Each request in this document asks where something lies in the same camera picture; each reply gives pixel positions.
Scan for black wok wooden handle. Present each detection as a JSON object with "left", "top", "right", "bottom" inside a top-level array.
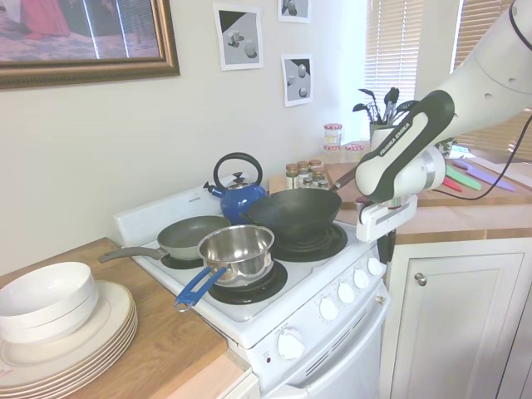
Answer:
[{"left": 239, "top": 169, "right": 357, "bottom": 239}]

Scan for white cabinet panel door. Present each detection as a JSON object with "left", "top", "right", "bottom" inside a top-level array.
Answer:
[{"left": 378, "top": 236, "right": 532, "bottom": 399}]

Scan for large white oven knob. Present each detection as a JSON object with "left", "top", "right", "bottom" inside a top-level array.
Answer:
[{"left": 277, "top": 326, "right": 307, "bottom": 361}]

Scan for gold framed painting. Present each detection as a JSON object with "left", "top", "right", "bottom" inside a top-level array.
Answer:
[{"left": 0, "top": 0, "right": 181, "bottom": 91}]

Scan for black kitchen tongs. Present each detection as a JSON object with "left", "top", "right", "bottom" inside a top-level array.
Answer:
[{"left": 383, "top": 86, "right": 401, "bottom": 125}]

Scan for wide wooden window blind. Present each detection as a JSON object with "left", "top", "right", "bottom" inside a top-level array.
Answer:
[{"left": 451, "top": 0, "right": 532, "bottom": 163}]

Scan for grey frying pan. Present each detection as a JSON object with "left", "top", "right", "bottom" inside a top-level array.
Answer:
[{"left": 98, "top": 215, "right": 232, "bottom": 264}]

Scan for steel saucepan blue handle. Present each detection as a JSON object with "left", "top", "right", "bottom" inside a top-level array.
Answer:
[{"left": 173, "top": 224, "right": 276, "bottom": 313}]

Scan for white ceramic bowl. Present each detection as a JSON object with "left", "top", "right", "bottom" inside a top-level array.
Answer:
[
  {"left": 0, "top": 290, "right": 100, "bottom": 345},
  {"left": 0, "top": 261, "right": 99, "bottom": 329}
]

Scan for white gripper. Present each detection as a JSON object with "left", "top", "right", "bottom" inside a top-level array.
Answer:
[{"left": 356, "top": 194, "right": 419, "bottom": 266}]

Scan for black slotted turner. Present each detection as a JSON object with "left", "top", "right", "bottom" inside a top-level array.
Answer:
[{"left": 397, "top": 99, "right": 421, "bottom": 122}]

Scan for green knife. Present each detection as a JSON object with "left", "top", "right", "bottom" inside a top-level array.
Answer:
[{"left": 446, "top": 165, "right": 483, "bottom": 190}]

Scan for narrow wooden window blind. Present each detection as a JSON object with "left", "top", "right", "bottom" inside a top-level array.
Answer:
[{"left": 365, "top": 0, "right": 425, "bottom": 103}]

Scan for blue kettle black handle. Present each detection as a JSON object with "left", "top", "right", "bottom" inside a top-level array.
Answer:
[{"left": 202, "top": 151, "right": 268, "bottom": 225}]

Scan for large black coil burner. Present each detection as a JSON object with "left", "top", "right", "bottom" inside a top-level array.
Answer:
[{"left": 272, "top": 224, "right": 348, "bottom": 263}]

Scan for large greyscale shapes print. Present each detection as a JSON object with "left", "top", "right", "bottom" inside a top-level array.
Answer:
[{"left": 213, "top": 2, "right": 265, "bottom": 71}]

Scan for purple knife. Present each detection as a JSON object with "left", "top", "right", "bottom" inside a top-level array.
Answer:
[{"left": 452, "top": 160, "right": 517, "bottom": 192}]

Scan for cream dinner plate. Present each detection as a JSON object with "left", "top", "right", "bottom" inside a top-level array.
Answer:
[
  {"left": 0, "top": 314, "right": 138, "bottom": 379},
  {"left": 0, "top": 319, "right": 139, "bottom": 384},
  {"left": 0, "top": 330, "right": 139, "bottom": 396},
  {"left": 0, "top": 279, "right": 136, "bottom": 369},
  {"left": 0, "top": 324, "right": 139, "bottom": 389},
  {"left": 0, "top": 309, "right": 137, "bottom": 374}
]

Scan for greyscale spheres and cube print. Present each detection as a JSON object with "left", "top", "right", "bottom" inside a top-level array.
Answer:
[{"left": 280, "top": 52, "right": 314, "bottom": 108}]

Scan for small black coil burner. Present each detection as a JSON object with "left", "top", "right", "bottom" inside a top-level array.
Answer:
[
  {"left": 160, "top": 253, "right": 204, "bottom": 270},
  {"left": 207, "top": 261, "right": 289, "bottom": 304}
]

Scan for small greyscale shapes print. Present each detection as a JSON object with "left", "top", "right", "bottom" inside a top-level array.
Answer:
[{"left": 277, "top": 0, "right": 312, "bottom": 24}]

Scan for white utensil holder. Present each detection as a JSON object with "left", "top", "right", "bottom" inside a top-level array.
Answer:
[{"left": 368, "top": 121, "right": 402, "bottom": 151}]

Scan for white electric stove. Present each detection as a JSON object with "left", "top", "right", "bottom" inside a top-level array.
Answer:
[{"left": 112, "top": 182, "right": 392, "bottom": 399}]

